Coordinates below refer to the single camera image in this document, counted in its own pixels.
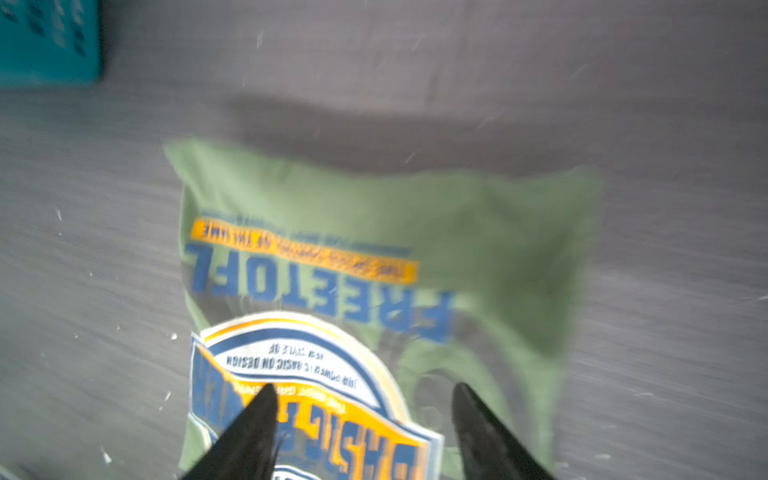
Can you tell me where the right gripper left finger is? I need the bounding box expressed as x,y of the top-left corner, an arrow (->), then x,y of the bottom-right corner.
182,383 -> 282,480

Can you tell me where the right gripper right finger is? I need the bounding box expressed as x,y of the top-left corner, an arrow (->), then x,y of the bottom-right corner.
451,382 -> 555,480

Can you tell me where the green tank top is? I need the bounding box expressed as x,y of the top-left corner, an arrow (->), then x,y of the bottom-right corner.
165,139 -> 599,479

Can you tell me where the teal plastic basket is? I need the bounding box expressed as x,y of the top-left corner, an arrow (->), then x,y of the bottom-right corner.
1,0 -> 102,89

